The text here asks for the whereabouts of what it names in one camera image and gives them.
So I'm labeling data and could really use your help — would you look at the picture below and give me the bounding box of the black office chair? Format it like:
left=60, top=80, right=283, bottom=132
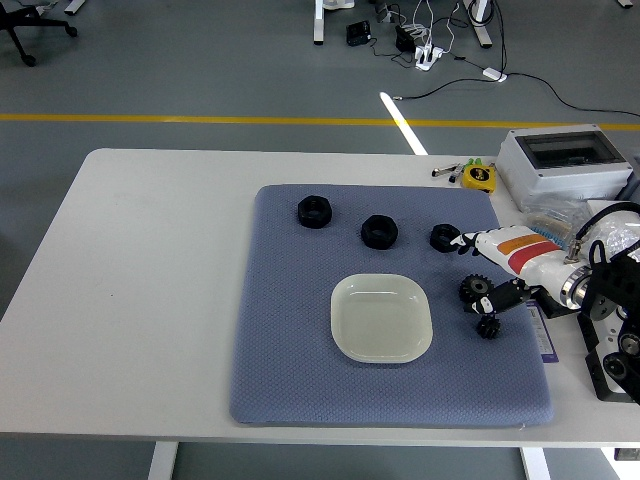
left=0, top=0, right=79, bottom=68

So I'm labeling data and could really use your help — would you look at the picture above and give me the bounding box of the black and white base block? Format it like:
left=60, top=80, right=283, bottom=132
left=583, top=349, right=632, bottom=401

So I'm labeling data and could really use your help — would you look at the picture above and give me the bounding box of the blue-grey textured mat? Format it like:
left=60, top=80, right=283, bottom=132
left=228, top=183, right=555, bottom=428

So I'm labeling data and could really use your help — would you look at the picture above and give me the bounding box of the white and purple label strip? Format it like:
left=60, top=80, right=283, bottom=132
left=524, top=299, right=561, bottom=364

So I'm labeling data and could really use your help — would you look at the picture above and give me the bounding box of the grey electrical enclosure box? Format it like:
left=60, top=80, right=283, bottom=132
left=495, top=124, right=636, bottom=214

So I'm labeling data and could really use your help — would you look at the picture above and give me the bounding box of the clear bag of screws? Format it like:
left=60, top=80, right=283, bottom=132
left=594, top=214, right=640, bottom=262

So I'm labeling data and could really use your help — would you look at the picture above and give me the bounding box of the white square dish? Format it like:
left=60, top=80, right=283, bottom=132
left=329, top=272, right=433, bottom=366

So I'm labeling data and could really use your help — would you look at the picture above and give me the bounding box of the black floor cable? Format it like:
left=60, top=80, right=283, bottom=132
left=392, top=73, right=486, bottom=101
left=504, top=72, right=640, bottom=120

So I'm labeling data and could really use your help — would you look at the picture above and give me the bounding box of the white power strip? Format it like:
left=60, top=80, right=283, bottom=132
left=414, top=45, right=445, bottom=71

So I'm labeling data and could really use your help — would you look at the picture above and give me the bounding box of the flat white box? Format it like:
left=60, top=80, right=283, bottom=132
left=585, top=198, right=640, bottom=221

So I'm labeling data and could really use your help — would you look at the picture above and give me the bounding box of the black electronic device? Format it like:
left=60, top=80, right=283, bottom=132
left=345, top=20, right=372, bottom=47

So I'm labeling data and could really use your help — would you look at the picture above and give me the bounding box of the yellow tape measure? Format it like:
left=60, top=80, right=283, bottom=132
left=460, top=164, right=496, bottom=194

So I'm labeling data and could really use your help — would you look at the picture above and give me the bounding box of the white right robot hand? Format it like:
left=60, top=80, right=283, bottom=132
left=449, top=225, right=577, bottom=317

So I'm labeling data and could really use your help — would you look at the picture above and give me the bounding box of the small black gear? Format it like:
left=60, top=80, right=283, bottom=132
left=475, top=314, right=503, bottom=342

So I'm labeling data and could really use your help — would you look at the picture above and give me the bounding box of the clear bag of resistors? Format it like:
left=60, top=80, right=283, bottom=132
left=519, top=197, right=592, bottom=247

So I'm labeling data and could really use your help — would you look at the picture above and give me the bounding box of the small black hex nut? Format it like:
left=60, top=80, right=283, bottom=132
left=429, top=223, right=461, bottom=254

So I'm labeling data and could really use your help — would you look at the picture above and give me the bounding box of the large black hex nut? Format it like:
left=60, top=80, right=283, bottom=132
left=296, top=195, right=333, bottom=230
left=361, top=214, right=400, bottom=250

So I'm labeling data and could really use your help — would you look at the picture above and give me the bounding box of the large black gear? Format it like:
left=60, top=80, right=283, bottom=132
left=458, top=274, right=495, bottom=315

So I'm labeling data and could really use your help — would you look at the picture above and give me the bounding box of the white table leg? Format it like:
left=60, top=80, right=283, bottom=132
left=147, top=442, right=179, bottom=480
left=519, top=446, right=552, bottom=480

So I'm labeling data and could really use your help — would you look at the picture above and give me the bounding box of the black power adapter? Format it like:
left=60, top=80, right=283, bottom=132
left=394, top=24, right=417, bottom=53

